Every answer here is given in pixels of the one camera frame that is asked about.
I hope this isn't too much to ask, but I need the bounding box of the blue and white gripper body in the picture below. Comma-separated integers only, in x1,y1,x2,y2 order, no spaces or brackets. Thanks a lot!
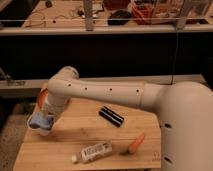
29,112,54,129

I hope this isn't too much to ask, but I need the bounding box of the orange object behind arm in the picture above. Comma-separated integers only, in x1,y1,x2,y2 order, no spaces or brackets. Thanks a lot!
37,88,48,108

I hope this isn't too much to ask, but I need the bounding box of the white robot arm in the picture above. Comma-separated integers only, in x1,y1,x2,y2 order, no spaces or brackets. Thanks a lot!
28,66,213,171

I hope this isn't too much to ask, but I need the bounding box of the white ceramic cup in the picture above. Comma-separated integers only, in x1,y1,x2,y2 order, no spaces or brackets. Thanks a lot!
27,114,52,136

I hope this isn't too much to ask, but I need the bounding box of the wooden cutting board table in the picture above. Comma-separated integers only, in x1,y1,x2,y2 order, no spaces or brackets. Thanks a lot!
13,99,161,171

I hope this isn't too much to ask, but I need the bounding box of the clear plastic bottle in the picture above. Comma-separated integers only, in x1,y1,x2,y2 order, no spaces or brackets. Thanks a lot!
71,142,113,164

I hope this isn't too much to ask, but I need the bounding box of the black rectangular battery pack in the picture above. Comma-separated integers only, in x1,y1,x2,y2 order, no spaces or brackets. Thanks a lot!
99,106,124,127

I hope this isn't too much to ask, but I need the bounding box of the orange carrot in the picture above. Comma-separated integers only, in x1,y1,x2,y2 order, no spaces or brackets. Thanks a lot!
121,133,145,155

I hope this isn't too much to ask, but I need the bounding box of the black object on bench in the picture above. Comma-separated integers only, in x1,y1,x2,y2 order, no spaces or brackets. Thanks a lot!
107,10,131,26

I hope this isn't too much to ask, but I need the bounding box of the orange basket on bench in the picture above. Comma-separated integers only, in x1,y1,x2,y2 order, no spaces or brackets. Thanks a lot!
132,4,153,25

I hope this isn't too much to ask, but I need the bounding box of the grey metal post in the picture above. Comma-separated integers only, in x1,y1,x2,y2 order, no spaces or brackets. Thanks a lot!
83,0,94,31

